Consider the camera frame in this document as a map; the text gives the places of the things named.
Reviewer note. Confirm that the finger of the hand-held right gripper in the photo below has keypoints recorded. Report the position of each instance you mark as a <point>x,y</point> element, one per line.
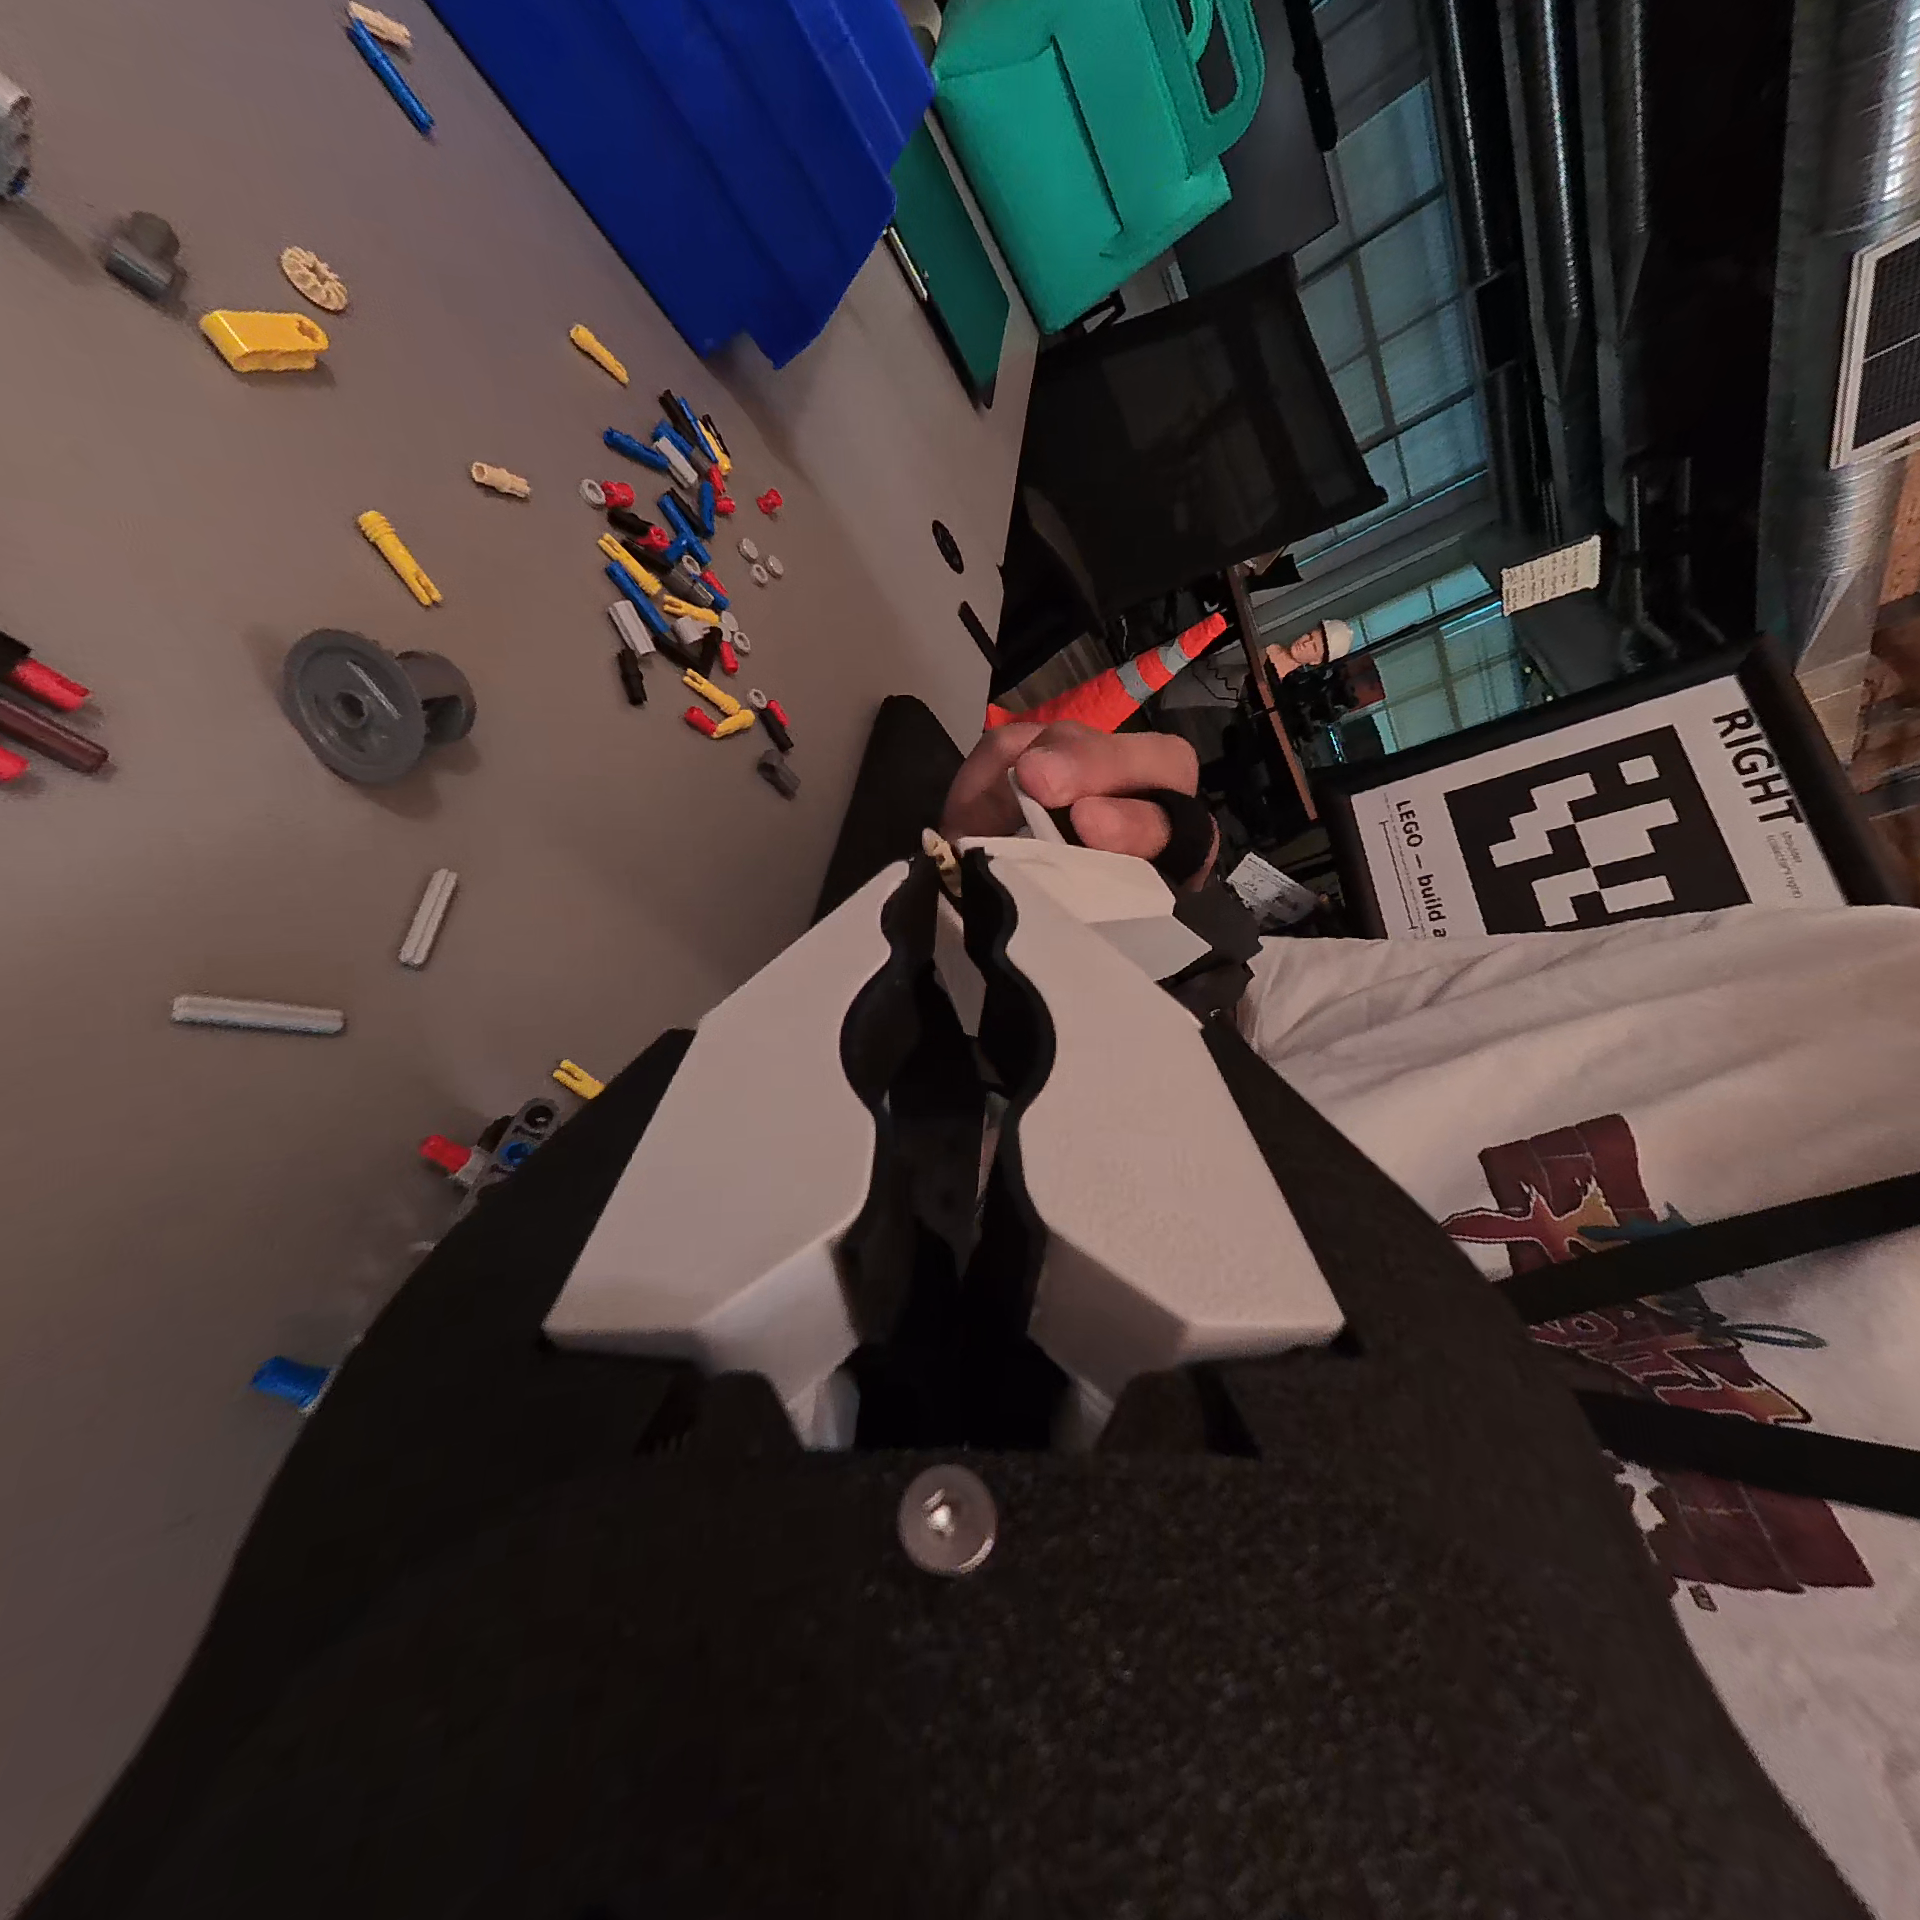
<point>1081,885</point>

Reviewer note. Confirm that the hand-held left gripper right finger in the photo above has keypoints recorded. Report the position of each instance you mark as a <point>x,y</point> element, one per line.
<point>1187,1187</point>

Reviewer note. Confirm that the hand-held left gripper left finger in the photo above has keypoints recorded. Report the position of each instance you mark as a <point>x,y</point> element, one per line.
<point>719,1187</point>

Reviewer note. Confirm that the tan lego bushing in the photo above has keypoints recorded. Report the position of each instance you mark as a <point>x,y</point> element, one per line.
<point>939,859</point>

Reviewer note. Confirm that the grey lego differential housing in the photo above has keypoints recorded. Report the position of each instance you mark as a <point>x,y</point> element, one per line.
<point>368,705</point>

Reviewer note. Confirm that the tan lego bevel gear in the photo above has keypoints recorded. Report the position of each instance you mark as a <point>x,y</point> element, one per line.
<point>313,278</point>

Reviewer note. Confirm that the lego engine subassembly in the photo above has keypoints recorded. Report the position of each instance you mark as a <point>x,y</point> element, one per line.
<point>503,1150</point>

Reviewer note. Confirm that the grey lego axle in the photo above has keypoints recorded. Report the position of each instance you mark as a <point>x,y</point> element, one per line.
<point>430,917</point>
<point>260,1018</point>

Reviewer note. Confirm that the pile of small lego pins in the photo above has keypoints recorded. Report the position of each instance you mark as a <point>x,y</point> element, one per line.
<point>683,585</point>

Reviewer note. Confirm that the tan lego pin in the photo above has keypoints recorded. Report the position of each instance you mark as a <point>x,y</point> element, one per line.
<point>380,24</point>
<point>499,479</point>

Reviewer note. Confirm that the lego chassis assembly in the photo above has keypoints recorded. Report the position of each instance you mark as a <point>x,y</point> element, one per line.
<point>44,683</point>

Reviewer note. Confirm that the yellow lego connector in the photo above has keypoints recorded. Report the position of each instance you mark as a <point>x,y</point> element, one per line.
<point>264,341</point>

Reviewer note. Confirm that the dark grey lego connector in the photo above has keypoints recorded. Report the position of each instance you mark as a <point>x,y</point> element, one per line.
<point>144,250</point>

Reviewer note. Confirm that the person's right hand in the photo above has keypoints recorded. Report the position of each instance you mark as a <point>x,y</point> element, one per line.
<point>1067,761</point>

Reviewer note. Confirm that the orange traffic cone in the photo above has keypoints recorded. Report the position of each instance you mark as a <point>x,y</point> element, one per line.
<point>1111,683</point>

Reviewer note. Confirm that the mannequin with white helmet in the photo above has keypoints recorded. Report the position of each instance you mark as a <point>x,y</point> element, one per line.
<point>1313,653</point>

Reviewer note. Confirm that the person's white printed shirt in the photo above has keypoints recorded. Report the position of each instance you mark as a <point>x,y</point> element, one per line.
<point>1576,1080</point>

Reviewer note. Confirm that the framed black white marker sign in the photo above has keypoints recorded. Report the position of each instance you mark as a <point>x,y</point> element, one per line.
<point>1589,826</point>

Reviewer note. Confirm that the black mesh office chair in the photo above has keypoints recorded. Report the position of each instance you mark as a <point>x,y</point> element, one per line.
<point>1187,437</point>

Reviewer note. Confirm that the paper note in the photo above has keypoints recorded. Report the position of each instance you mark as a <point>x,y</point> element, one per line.
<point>1550,576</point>

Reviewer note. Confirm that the window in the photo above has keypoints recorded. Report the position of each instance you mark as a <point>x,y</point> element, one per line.
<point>1396,301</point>

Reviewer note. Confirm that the teal felt bag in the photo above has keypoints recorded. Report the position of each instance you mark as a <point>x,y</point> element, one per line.
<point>1081,151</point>

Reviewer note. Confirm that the blue plastic bin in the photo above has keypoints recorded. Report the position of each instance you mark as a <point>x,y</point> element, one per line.
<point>706,151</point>

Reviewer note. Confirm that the white air vent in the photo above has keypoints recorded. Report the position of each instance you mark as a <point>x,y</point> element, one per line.
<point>1884,346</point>

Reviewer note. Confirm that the silver air duct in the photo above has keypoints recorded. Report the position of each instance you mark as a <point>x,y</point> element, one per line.
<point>1848,151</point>

